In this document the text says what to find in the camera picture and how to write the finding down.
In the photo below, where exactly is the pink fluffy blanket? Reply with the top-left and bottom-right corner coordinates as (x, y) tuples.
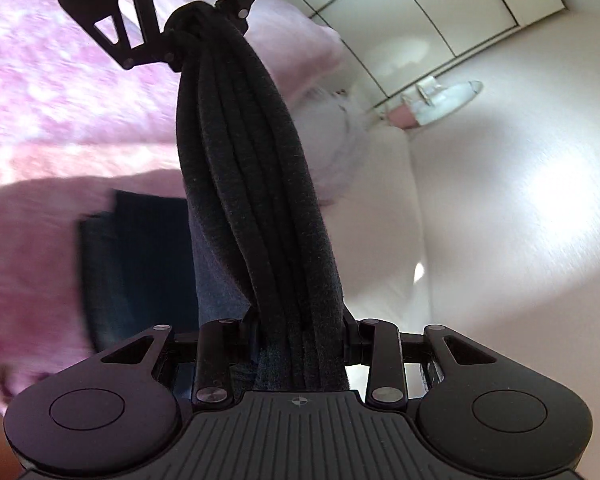
(0, 0), (348, 411)

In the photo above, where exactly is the charcoal grey garment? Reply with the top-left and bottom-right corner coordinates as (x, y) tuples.
(162, 2), (353, 393)

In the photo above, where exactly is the cream wardrobe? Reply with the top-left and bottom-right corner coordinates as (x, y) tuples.
(267, 0), (567, 111)

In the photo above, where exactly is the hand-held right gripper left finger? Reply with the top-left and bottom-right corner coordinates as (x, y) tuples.
(101, 317), (260, 407)

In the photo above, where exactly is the folded navy garment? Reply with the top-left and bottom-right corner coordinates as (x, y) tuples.
(77, 189), (201, 356)

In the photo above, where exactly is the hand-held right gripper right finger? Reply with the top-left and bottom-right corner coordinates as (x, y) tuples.
(344, 317), (498, 406)

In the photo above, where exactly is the white fixture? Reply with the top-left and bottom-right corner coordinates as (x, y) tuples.
(380, 77), (483, 130)

